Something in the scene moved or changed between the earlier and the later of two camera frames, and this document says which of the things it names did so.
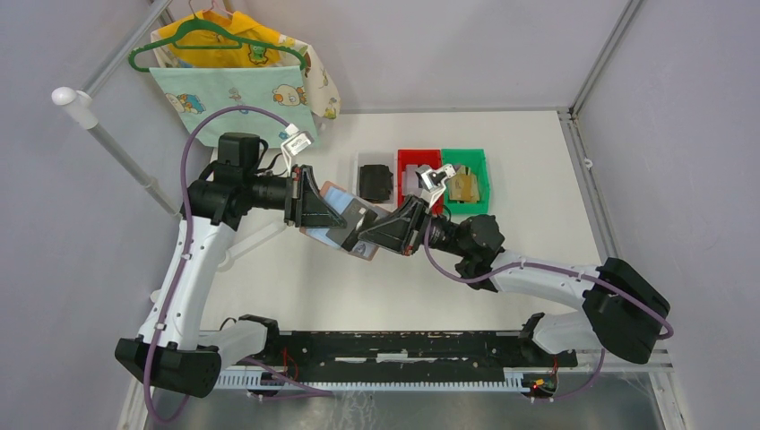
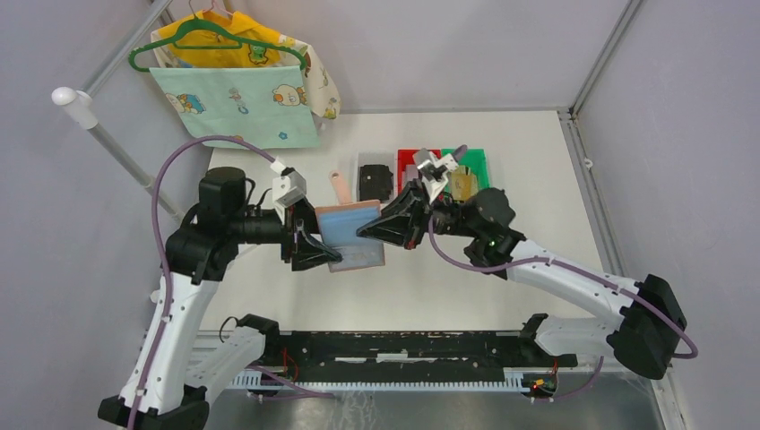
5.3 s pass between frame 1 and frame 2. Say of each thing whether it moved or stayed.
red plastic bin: stayed
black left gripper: moved
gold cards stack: stayed
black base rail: stayed
